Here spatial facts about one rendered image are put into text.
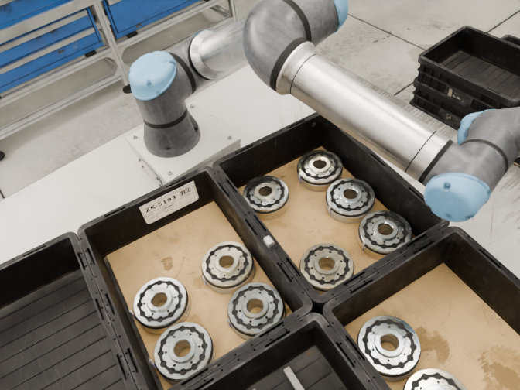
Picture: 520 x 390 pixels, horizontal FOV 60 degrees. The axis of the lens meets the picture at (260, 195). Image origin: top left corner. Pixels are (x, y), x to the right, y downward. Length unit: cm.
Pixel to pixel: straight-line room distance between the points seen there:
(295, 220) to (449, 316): 35
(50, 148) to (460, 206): 237
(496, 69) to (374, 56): 105
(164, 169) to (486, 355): 81
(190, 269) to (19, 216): 61
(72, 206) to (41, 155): 141
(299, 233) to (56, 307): 51
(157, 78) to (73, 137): 170
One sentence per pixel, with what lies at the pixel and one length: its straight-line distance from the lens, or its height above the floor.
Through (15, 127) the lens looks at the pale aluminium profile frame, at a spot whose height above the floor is 13.
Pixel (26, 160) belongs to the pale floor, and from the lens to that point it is 275.
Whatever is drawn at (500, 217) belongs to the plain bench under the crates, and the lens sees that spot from 122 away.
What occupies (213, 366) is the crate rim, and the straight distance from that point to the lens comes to 74.
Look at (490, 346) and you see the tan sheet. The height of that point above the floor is 83.
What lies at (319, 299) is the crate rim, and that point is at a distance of 76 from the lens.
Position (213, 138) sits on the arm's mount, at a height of 80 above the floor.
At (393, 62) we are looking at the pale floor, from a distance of 289.
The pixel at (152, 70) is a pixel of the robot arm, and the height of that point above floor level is 103.
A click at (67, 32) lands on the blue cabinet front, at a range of 268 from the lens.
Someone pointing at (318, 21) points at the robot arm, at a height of 121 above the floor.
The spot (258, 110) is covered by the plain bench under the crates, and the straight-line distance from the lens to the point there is 145.
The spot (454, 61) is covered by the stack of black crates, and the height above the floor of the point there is 49.
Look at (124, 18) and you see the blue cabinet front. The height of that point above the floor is 41.
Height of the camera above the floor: 161
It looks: 50 degrees down
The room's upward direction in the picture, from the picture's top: 9 degrees counter-clockwise
